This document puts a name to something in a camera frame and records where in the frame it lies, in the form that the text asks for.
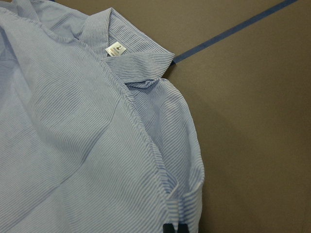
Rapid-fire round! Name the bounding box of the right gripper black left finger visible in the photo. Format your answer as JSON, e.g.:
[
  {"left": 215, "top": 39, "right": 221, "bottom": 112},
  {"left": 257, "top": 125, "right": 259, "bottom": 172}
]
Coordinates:
[{"left": 163, "top": 223, "right": 174, "bottom": 233}]

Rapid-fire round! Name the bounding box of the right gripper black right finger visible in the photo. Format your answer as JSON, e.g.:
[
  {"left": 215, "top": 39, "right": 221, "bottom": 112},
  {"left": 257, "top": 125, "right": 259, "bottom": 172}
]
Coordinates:
[{"left": 177, "top": 223, "right": 189, "bottom": 233}]

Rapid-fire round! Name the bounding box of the blue striped button shirt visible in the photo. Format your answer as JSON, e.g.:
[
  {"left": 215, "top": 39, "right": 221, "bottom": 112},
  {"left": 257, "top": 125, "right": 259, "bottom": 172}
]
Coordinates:
[{"left": 0, "top": 0, "right": 205, "bottom": 233}]

